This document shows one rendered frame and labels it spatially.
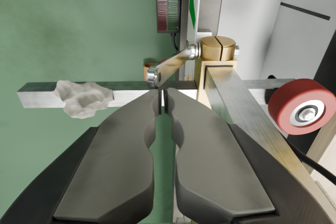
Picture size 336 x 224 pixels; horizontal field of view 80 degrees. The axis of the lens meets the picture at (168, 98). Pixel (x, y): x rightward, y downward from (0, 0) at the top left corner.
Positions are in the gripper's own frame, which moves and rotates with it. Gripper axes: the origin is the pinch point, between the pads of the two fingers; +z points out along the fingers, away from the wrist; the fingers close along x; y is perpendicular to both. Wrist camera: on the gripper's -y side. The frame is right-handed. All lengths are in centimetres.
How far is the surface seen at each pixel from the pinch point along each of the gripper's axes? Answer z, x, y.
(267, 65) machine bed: 37.9, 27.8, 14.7
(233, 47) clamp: 15.2, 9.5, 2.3
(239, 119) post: 3.2, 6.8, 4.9
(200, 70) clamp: 14.9, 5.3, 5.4
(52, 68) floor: 102, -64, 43
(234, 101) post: 6.1, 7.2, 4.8
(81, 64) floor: 102, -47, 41
